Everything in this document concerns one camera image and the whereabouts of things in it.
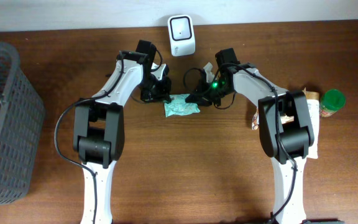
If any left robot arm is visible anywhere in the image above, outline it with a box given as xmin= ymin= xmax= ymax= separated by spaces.
xmin=73 ymin=40 xmax=172 ymax=223

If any right black camera cable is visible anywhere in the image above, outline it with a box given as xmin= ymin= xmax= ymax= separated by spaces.
xmin=182 ymin=67 xmax=237 ymax=110

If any white barcode scanner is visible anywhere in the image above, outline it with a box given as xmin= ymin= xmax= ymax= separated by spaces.
xmin=167 ymin=14 xmax=196 ymax=57

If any green lidded jar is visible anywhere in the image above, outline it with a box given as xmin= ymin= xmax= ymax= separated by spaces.
xmin=319 ymin=89 xmax=346 ymax=118

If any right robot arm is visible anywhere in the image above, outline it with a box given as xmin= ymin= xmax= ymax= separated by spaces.
xmin=186 ymin=48 xmax=314 ymax=223

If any white cream tube gold cap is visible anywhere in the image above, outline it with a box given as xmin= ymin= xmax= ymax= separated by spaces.
xmin=303 ymin=88 xmax=319 ymax=159

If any grey plastic mesh basket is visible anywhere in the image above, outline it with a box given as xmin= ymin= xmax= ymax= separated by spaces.
xmin=0 ymin=42 xmax=45 ymax=205

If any beige paper bag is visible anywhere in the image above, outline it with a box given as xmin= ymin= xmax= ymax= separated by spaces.
xmin=251 ymin=108 xmax=295 ymax=130

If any left black camera cable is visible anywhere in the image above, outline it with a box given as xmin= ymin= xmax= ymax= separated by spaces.
xmin=53 ymin=50 xmax=127 ymax=224

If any black camera cable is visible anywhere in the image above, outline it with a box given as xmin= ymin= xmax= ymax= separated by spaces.
xmin=53 ymin=50 xmax=127 ymax=224
xmin=182 ymin=67 xmax=237 ymax=110

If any teal wet wipes pack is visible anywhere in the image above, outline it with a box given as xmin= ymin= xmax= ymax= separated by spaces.
xmin=164 ymin=94 xmax=200 ymax=117

